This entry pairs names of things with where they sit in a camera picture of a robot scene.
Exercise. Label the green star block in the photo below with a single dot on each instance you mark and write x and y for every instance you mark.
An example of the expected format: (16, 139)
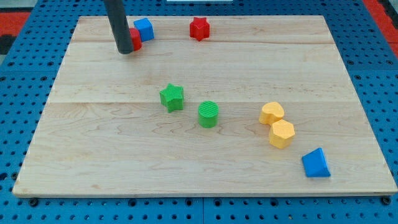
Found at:
(172, 97)

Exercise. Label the red star block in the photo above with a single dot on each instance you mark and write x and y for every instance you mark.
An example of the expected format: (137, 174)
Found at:
(199, 28)

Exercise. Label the blue triangle block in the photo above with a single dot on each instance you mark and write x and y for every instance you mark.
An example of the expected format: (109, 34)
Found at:
(315, 164)

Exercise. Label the green cylinder block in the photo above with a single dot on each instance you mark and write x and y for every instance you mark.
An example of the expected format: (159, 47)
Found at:
(208, 114)

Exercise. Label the light wooden board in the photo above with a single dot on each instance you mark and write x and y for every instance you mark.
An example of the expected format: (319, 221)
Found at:
(105, 134)

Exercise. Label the yellow heart block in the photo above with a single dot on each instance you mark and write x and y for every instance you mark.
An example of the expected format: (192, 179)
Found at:
(271, 112)

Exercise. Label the yellow hexagon block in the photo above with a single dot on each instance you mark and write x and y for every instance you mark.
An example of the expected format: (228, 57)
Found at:
(281, 134)

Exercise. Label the red round block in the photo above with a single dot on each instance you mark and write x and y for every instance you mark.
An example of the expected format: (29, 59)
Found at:
(135, 38)

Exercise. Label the blue cube block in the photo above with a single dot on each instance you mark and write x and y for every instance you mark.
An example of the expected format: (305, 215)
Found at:
(145, 28)

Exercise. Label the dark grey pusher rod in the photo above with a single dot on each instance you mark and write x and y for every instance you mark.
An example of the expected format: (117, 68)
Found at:
(119, 25)

